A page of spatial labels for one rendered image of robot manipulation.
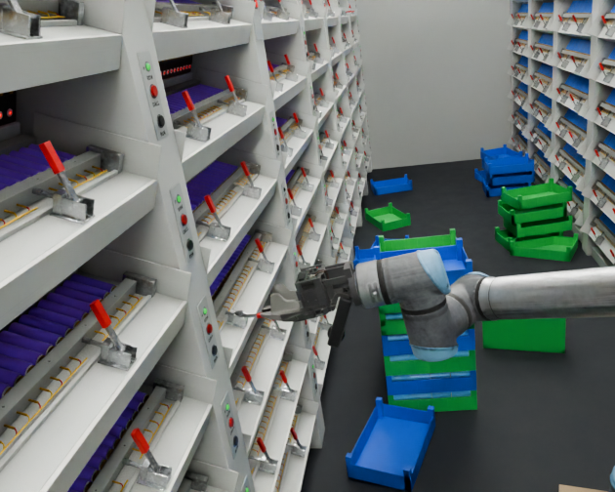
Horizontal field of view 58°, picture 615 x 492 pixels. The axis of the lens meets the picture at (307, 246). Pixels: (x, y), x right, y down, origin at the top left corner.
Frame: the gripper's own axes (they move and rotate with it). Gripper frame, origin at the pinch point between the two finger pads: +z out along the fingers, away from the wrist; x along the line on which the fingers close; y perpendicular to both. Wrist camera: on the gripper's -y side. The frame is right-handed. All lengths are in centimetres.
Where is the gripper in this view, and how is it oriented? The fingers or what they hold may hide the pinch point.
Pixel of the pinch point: (268, 314)
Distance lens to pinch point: 117.1
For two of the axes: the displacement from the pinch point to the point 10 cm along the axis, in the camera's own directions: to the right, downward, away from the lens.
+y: -2.9, -9.0, -3.3
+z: -9.5, 2.2, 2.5
